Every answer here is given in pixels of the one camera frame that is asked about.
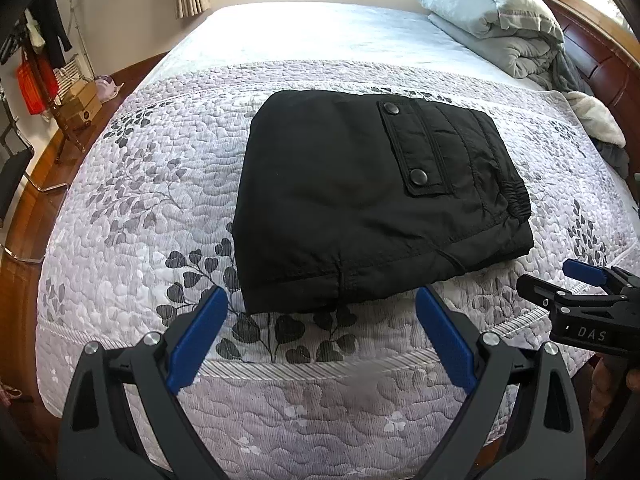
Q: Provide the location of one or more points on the black metal chair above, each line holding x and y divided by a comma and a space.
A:
12, 175

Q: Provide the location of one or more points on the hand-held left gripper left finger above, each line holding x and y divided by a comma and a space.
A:
200, 332

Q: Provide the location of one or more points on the pink plastic item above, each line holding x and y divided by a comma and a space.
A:
107, 87

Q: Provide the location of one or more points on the metal drying rack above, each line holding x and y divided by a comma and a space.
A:
75, 67

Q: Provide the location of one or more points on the cream fleece blanket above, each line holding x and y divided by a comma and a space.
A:
597, 115

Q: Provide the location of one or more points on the pale hanging clothing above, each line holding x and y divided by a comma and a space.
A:
34, 32

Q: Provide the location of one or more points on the floral quilted bedspread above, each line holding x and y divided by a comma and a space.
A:
150, 185

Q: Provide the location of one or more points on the black hanging clothing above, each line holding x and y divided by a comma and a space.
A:
52, 20

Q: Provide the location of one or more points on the cardboard box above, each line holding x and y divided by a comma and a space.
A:
80, 92
80, 117

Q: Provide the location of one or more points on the black jacket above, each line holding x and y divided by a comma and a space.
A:
340, 200

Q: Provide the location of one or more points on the wooden headboard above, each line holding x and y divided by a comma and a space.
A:
610, 60

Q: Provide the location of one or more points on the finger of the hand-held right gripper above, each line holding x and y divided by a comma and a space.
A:
550, 291
582, 271

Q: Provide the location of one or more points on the person's right hand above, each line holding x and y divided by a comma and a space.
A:
605, 385

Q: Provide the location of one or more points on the red bag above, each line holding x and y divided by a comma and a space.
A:
35, 85

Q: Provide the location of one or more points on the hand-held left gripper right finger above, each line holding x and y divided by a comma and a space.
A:
445, 332

